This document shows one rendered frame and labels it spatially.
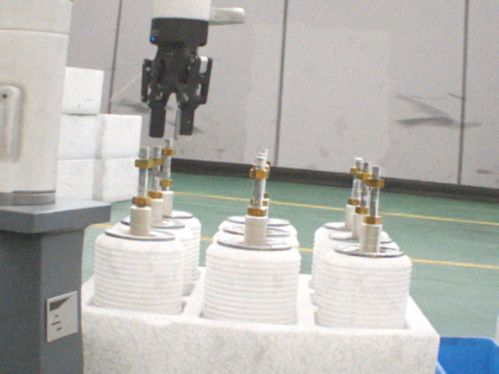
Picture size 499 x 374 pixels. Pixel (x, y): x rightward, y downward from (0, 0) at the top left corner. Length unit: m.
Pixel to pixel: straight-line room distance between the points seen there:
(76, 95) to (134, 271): 2.91
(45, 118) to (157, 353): 0.30
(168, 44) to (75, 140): 2.69
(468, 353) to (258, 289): 0.40
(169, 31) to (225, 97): 5.38
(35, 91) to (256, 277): 0.34
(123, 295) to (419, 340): 0.30
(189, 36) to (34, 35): 0.49
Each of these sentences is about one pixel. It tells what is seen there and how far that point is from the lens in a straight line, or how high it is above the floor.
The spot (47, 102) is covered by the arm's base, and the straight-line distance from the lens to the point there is 0.82.
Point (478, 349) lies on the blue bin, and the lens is 1.33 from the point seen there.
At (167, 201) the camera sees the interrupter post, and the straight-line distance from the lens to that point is 1.30.
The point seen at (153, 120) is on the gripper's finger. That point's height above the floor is 0.37.
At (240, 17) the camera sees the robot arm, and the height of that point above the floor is 0.51.
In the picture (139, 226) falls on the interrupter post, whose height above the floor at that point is 0.26.
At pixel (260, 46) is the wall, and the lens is 6.59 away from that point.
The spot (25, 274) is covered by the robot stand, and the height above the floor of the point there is 0.25.
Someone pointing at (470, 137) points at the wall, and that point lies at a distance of 6.26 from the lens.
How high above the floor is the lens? 0.38
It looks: 4 degrees down
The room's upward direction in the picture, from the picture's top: 4 degrees clockwise
